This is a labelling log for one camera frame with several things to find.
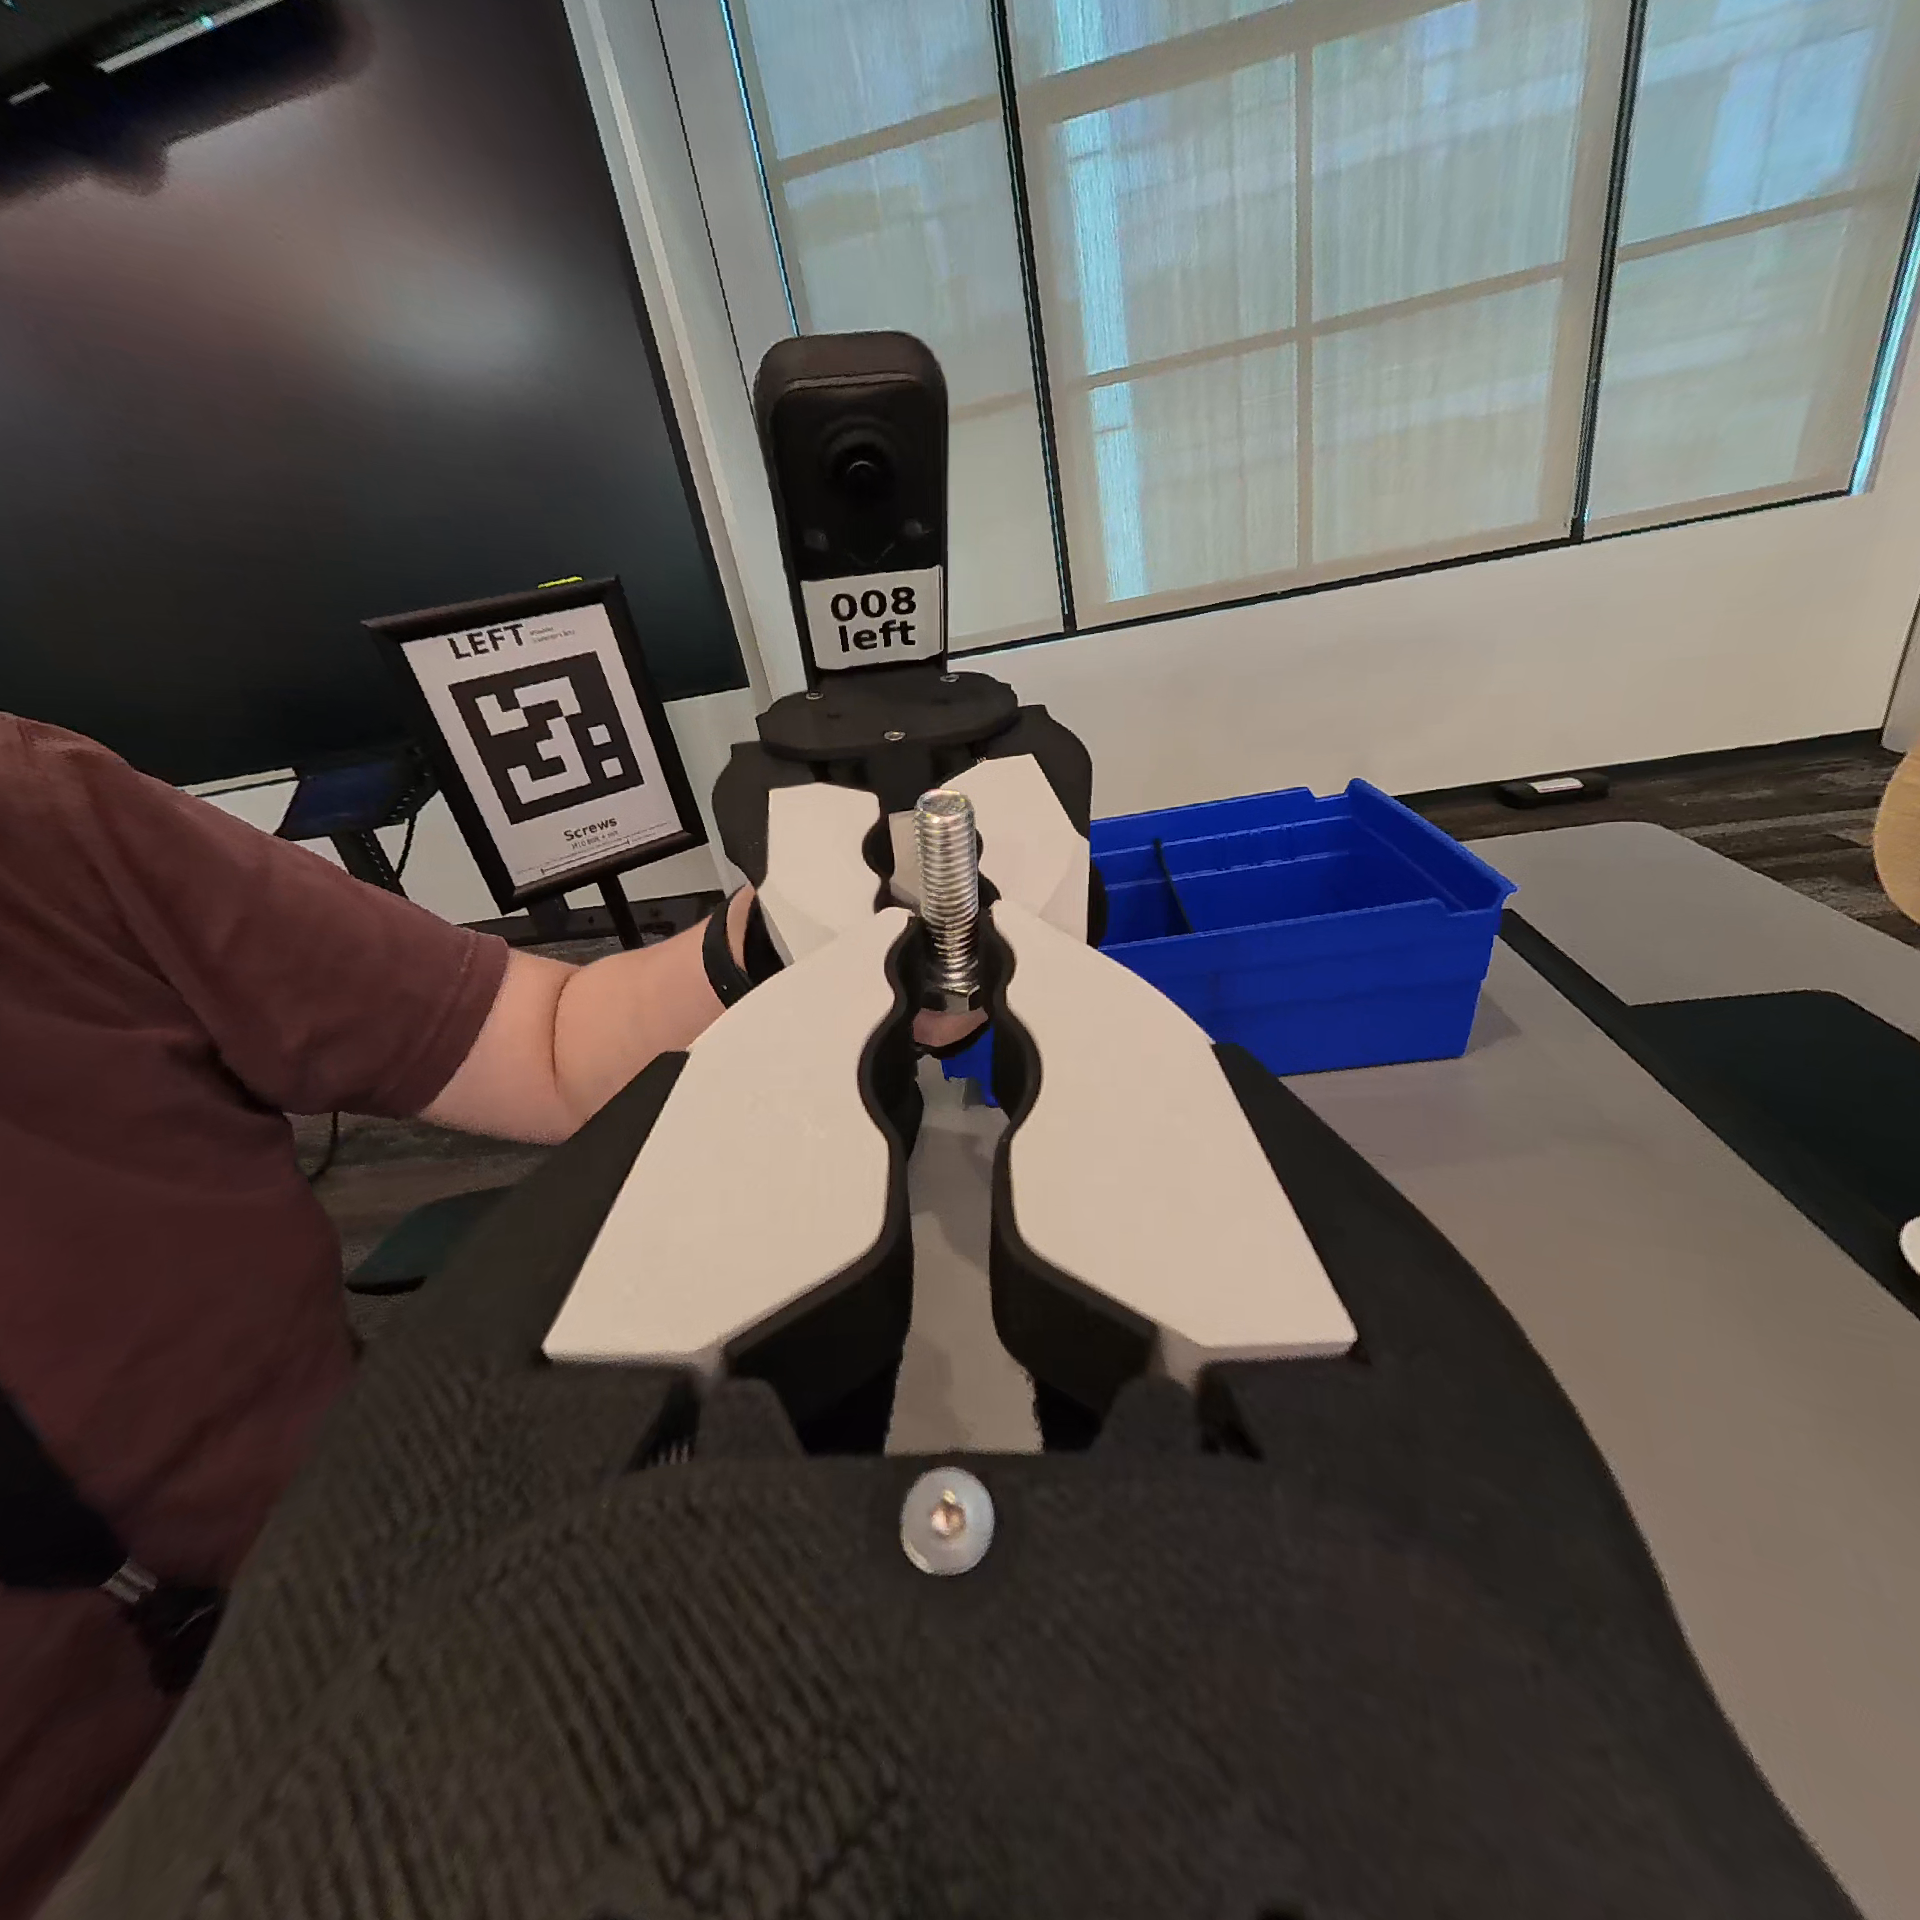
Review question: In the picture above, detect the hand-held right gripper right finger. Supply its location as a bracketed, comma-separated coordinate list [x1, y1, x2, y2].
[985, 900, 1360, 1449]

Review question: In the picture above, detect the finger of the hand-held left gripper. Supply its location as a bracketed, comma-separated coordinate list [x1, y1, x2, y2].
[757, 780, 911, 968]
[974, 754, 1096, 950]

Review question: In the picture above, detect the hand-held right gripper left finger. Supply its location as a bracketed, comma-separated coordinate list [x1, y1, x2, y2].
[540, 904, 917, 1449]

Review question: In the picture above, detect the steel hex bolt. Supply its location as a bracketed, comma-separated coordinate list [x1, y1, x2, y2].
[903, 790, 997, 1008]

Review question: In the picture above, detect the blue plastic bin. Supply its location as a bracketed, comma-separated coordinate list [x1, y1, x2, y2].
[939, 777, 1519, 1110]

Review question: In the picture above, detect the person's left forearm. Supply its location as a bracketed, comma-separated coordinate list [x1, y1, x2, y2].
[412, 920, 751, 1148]

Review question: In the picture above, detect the black wrist watch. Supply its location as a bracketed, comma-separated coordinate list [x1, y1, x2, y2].
[701, 888, 784, 1008]

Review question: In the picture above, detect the black easel stand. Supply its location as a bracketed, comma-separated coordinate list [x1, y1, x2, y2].
[301, 811, 723, 953]

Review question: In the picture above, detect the black framed tag sign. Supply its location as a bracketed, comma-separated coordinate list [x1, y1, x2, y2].
[361, 576, 708, 914]

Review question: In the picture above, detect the dark office chair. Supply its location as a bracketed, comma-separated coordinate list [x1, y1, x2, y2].
[342, 1193, 518, 1297]

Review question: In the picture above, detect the white framed window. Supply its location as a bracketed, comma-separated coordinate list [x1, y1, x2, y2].
[717, 0, 1920, 640]

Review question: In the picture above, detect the wooden backing board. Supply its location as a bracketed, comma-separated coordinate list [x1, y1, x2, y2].
[1873, 751, 1920, 923]

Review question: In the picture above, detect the large black wall screen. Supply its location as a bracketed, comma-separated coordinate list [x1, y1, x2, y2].
[0, 0, 751, 790]

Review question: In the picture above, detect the black body strap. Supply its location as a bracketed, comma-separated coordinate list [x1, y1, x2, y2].
[0, 1387, 227, 1670]

